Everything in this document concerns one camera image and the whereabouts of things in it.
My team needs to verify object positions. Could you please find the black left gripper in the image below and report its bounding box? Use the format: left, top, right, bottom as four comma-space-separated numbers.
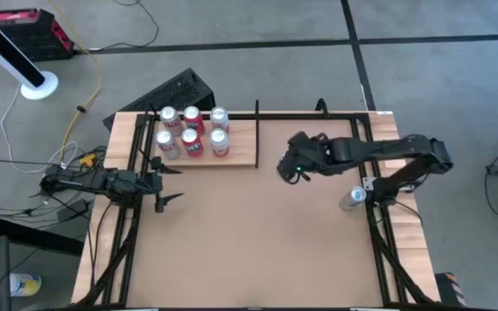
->
134, 155, 186, 214

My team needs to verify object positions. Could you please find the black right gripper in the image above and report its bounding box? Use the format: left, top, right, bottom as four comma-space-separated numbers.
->
276, 131, 330, 185

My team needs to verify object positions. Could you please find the silver Diet Coke can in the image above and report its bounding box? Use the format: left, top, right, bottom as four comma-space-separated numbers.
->
155, 129, 182, 160
159, 105, 185, 137

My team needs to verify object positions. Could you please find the red strawberry Fanta can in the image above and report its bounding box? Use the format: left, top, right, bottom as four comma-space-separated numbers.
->
182, 105, 206, 136
180, 127, 205, 158

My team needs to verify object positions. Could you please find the white pink Spindrift can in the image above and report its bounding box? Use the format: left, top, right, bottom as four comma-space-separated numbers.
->
210, 105, 232, 134
208, 127, 232, 158

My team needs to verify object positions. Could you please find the slim silver teal can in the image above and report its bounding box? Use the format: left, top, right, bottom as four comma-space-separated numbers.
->
339, 186, 367, 213

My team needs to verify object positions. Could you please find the wooden tray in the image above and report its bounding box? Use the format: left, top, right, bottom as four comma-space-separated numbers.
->
136, 99, 261, 169

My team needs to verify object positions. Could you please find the black power adapter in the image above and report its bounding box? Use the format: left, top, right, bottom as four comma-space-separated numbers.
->
56, 199, 90, 223

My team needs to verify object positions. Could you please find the red black tool case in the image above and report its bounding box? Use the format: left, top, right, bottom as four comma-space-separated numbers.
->
0, 8, 76, 62

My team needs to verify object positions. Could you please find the black orange striped box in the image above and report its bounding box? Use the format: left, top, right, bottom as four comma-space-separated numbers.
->
434, 271, 467, 308

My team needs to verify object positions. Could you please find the white black tower fan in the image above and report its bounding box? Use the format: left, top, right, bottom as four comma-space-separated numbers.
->
0, 3, 59, 101

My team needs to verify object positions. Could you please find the black aluminium table frame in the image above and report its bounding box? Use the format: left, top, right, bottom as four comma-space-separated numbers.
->
75, 111, 438, 308

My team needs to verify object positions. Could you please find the black curved handle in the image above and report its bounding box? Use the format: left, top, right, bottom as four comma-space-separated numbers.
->
315, 98, 331, 118

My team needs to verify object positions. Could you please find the yellow hanging cord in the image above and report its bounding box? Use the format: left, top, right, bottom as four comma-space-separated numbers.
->
48, 0, 103, 162

